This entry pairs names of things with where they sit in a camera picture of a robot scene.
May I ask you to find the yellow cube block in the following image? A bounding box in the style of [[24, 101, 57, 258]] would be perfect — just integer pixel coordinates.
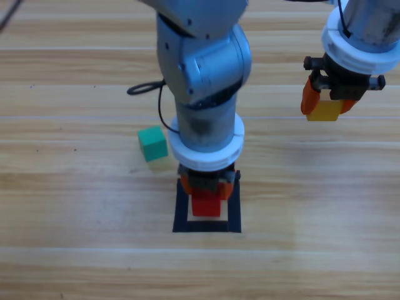
[[306, 99, 341, 123]]

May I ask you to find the thin dark blurred cable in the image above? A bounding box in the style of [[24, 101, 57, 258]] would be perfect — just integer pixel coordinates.
[[0, 0, 23, 31]]

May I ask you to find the red cube block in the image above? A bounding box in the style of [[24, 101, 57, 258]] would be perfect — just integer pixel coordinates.
[[191, 187, 222, 218]]

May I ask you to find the green cube block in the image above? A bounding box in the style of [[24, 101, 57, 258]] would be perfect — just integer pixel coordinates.
[[137, 126, 169, 163]]

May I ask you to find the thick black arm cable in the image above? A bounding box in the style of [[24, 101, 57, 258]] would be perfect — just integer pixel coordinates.
[[126, 79, 166, 96]]

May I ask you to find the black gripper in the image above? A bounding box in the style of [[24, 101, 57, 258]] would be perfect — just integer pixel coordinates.
[[177, 165, 241, 201], [301, 52, 387, 117]]

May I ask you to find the black tape square outline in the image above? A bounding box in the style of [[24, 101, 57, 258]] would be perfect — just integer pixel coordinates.
[[172, 177, 242, 234]]

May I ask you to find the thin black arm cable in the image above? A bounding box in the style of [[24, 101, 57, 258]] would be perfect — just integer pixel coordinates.
[[336, 0, 354, 38], [157, 82, 181, 135]]

